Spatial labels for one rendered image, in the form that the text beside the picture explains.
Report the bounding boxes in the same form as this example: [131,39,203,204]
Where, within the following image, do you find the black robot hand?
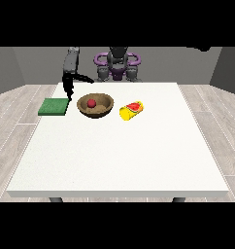
[61,71,95,103]
[186,47,212,53]

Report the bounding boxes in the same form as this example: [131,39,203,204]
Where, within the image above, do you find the green square pad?
[37,97,70,117]

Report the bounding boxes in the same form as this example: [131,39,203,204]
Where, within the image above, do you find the small red ball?
[86,98,97,109]

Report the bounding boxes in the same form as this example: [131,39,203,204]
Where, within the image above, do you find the brown wooden bowl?
[76,92,116,119]

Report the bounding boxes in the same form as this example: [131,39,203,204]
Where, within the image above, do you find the yellow cup with melon print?
[118,100,145,122]

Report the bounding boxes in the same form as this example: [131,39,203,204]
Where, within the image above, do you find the grey robot trunk purple rings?
[93,47,143,83]

